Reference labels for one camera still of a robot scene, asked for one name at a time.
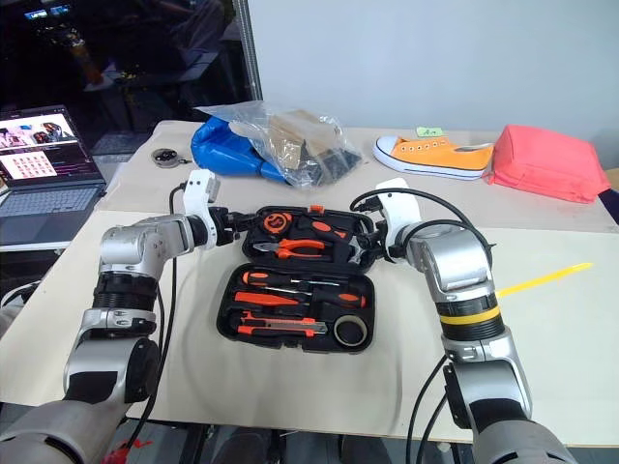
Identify black lower right arm cable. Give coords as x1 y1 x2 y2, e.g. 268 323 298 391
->
404 352 452 464

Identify blue plastic bag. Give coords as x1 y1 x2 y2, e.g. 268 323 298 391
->
190 117 292 186

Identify open laptop computer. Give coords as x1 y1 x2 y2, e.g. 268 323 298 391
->
0 104 108 248

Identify black tool case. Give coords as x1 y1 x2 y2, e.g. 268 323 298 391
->
215 204 378 355

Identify black orange screwdriver thick handle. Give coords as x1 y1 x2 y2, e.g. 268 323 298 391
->
263 285 368 309

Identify black tape roll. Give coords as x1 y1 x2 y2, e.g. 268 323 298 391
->
333 315 369 348

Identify round metal disc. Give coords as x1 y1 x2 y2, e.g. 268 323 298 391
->
150 147 191 168

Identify orange black tape measure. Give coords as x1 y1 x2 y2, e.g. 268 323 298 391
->
263 212 292 234

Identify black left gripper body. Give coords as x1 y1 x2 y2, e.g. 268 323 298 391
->
207 206 234 246

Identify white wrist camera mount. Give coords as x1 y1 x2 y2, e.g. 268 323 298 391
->
375 177 424 263
183 168 221 250

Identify orange handled pliers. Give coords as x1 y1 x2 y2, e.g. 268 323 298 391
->
252 238 334 263

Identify aluminium frame post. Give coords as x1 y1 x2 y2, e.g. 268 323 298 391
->
230 0 265 105

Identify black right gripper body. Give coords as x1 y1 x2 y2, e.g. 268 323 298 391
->
368 219 396 265

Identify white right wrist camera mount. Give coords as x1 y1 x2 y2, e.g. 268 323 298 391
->
375 177 424 263

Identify orange black utility knife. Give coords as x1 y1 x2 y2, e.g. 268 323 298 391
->
237 310 329 338

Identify orange black screwdriver thin shaft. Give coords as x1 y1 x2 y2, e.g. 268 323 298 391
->
241 271 340 287

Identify yellow plastic stick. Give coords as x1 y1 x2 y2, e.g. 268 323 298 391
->
496 262 594 297

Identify orange white sneaker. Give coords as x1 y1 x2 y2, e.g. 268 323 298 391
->
371 134 496 182

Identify orange object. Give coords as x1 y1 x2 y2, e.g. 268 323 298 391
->
234 290 301 307

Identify short orange black screwdriver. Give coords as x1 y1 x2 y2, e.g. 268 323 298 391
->
310 220 348 239

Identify clear plastic bag with parts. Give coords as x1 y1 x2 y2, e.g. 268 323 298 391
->
193 100 365 189

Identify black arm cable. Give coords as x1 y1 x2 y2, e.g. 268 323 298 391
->
351 187 495 265
124 183 194 464
404 352 452 464

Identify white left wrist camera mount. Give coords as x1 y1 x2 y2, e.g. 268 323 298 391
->
183 168 221 250

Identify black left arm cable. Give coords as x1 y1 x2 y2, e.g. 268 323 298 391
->
124 183 194 464

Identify pink red fabric pouch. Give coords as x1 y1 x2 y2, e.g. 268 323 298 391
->
483 124 612 205

